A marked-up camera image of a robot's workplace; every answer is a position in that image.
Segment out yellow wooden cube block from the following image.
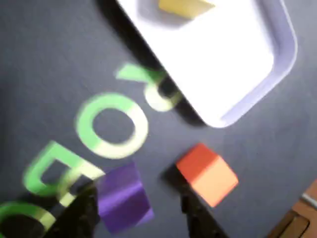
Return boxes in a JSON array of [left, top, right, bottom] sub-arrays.
[[158, 0, 216, 20]]

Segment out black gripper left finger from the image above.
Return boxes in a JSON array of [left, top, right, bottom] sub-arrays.
[[46, 182, 101, 238]]

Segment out purple wooden cube block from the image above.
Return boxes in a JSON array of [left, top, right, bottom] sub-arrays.
[[97, 162, 155, 234]]

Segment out orange wooden cube block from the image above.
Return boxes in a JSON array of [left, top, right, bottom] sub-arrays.
[[175, 143, 240, 208]]

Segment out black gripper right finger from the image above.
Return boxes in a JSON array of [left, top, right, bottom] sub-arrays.
[[180, 194, 230, 238]]

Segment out black mat with WOWROBO print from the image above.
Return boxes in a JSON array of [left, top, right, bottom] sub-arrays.
[[0, 0, 317, 238]]

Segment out white rounded metal tray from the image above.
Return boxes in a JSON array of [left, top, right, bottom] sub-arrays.
[[115, 0, 299, 129]]

